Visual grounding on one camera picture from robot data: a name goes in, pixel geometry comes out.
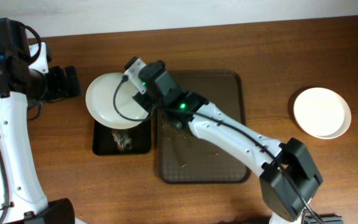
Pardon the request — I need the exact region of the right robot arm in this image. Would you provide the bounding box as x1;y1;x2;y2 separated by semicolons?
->
125;57;324;223

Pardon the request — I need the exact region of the large brown tray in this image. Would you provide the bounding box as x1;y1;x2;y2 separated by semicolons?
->
156;70;251;184

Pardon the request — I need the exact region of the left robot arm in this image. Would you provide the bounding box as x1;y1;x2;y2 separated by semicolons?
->
0;52;81;223

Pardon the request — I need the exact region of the pale green plate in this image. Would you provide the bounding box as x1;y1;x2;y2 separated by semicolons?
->
86;73;149;129

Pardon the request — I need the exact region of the cream plate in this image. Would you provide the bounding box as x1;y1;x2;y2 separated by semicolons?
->
292;87;352;139

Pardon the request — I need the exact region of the small black tray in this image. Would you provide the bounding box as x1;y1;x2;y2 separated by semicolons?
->
92;121;152;156

